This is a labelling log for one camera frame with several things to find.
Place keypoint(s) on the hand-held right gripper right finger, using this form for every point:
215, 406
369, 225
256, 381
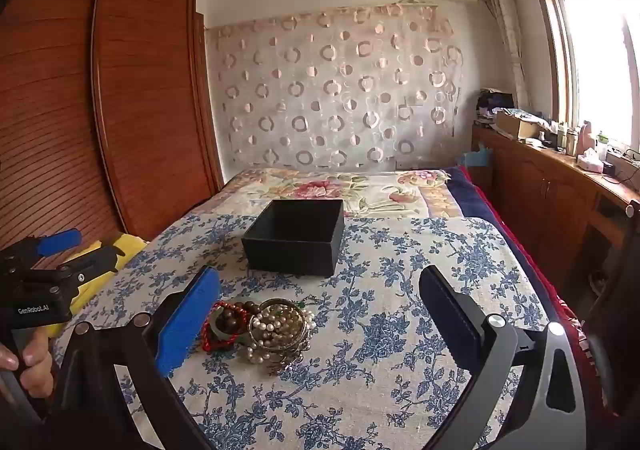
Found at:
450, 312

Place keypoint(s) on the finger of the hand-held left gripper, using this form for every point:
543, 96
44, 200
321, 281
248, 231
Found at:
60, 241
100, 260

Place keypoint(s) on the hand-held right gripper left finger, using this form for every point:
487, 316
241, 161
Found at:
190, 320

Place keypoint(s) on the silver bangle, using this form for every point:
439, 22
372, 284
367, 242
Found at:
280, 301

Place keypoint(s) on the black box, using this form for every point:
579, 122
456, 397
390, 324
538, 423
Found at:
290, 257

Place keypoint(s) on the person's left hand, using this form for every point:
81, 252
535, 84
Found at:
37, 370

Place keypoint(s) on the yellow cloth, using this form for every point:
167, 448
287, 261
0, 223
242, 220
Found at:
125, 245

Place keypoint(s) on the blue floral cloth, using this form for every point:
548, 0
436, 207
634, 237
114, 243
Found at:
380, 330

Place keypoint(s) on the navy blanket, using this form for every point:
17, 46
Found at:
470, 195

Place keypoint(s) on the wooden cabinet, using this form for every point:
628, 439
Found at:
540, 195

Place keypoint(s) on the teal bag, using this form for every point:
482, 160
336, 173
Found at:
472, 159

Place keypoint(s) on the wooden wardrobe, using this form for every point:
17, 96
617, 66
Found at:
140, 105

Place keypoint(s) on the dark chair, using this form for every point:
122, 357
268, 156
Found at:
620, 330

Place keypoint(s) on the pink floral quilt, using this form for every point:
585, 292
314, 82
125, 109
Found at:
310, 190

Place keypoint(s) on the cardboard box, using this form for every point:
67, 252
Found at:
510, 125

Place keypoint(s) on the pink tissue box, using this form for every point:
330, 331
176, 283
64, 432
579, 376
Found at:
590, 162

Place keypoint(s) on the pile of clothes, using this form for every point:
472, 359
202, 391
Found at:
492, 102

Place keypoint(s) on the pink bottle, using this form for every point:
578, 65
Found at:
584, 140

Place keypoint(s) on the circle-patterned sheer curtain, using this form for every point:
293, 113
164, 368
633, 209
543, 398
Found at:
325, 95

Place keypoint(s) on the window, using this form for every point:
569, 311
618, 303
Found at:
600, 70

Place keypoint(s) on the tied patterned window curtain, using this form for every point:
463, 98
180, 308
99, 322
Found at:
502, 15

